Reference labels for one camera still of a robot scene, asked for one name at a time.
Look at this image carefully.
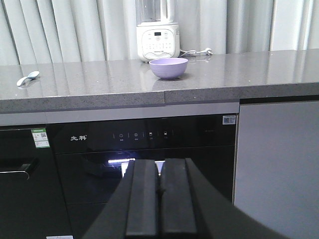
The white pleated curtain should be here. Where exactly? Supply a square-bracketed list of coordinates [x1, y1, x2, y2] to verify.
[0, 0, 319, 66]

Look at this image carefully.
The black oven with handle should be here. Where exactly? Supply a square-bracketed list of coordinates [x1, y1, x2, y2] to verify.
[0, 124, 73, 239]

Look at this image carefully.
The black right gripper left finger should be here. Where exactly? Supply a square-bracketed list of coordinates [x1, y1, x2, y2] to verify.
[83, 159, 159, 239]

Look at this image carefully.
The grey cabinet door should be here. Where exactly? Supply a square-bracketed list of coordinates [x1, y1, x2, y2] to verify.
[235, 101, 319, 239]

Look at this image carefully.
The black built-in dishwasher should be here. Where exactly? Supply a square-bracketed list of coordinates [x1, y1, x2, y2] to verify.
[47, 114, 237, 239]

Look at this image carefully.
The white blender with clear jar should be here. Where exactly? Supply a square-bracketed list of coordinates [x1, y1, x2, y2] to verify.
[135, 0, 180, 62]

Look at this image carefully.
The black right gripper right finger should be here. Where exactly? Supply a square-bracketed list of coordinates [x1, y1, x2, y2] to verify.
[160, 158, 284, 239]

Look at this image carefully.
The purple plastic bowl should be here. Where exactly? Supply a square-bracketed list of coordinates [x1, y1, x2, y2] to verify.
[149, 58, 188, 80]

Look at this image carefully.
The light blue plastic spoon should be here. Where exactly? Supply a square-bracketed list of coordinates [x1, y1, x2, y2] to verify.
[16, 71, 40, 87]

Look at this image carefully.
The white power cord with plug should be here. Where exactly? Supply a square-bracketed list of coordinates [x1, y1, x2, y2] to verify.
[178, 48, 213, 58]

